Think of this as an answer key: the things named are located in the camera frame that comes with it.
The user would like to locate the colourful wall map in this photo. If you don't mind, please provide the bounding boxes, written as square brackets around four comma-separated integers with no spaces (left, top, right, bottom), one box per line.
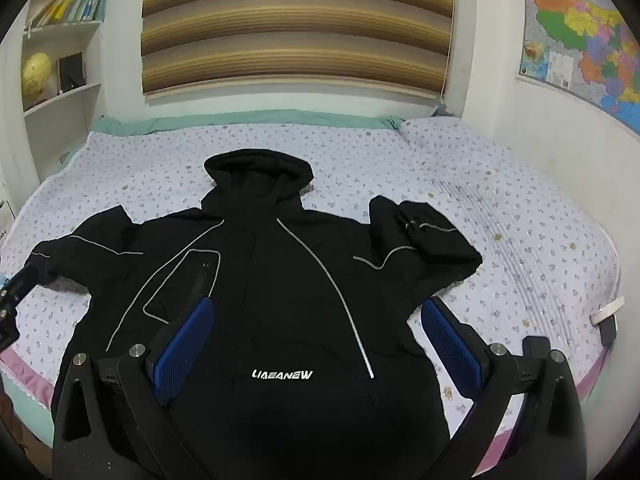
[515,0,640,136]

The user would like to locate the brown striped window blind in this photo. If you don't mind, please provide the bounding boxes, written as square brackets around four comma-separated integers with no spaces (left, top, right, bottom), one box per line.
[141,0,460,103]

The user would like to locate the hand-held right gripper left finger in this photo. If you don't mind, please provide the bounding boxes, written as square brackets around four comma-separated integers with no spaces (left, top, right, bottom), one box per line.
[52,296,216,480]

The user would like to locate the blind pull cord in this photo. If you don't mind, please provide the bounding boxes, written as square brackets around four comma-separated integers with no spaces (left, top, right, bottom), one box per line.
[439,0,458,116]

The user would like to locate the black hooded jacket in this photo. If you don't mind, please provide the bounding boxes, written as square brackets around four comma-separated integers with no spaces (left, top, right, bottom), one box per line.
[27,150,483,480]

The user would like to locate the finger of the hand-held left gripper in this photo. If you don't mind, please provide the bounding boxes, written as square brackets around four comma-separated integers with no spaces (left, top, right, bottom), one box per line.
[0,259,50,306]

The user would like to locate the white bookshelf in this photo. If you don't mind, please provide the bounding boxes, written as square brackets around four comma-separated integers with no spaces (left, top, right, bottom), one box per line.
[20,0,111,161]

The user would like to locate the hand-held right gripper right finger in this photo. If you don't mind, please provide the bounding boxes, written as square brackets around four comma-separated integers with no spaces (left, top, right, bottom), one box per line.
[421,296,588,480]

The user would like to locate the floral bedsheet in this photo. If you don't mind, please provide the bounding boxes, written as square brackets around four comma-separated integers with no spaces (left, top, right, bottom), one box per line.
[0,117,623,441]

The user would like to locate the floral pillow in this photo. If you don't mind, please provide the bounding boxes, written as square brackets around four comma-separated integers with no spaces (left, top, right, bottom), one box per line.
[399,116,506,181]

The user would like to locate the yellow globe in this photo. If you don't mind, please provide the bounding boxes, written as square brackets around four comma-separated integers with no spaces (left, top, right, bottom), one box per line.
[21,52,55,106]

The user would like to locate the black picture frame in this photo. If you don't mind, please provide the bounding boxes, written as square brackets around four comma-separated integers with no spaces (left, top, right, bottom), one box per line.
[56,52,87,93]

